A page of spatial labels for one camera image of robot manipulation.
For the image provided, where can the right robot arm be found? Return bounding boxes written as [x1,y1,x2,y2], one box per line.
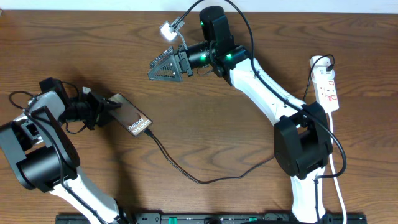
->
[148,6,333,223]

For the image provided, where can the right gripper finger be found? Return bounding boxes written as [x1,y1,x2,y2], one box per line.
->
[148,55,182,82]
[150,46,174,68]

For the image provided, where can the black charger cable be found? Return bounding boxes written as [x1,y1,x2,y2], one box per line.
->
[143,54,336,185]

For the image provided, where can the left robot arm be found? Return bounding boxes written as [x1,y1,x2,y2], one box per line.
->
[1,77,133,223]

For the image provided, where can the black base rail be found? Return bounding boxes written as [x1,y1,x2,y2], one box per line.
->
[55,213,368,224]

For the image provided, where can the white power strip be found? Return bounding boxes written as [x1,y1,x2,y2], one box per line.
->
[310,55,339,113]

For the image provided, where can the white power strip cord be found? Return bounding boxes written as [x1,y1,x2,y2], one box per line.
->
[327,112,348,224]

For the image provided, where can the bronze Galaxy smartphone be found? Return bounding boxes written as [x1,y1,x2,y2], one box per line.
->
[109,93,152,137]

